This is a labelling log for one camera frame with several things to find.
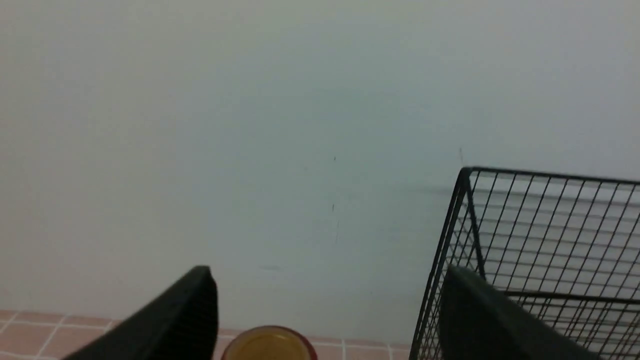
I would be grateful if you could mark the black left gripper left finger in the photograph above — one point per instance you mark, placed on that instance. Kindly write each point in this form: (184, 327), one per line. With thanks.
(180, 324)

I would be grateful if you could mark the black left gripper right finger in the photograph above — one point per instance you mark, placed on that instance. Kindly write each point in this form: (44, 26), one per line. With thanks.
(478, 322)

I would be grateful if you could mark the black wire mesh rack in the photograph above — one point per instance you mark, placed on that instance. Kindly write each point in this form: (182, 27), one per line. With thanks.
(564, 247)

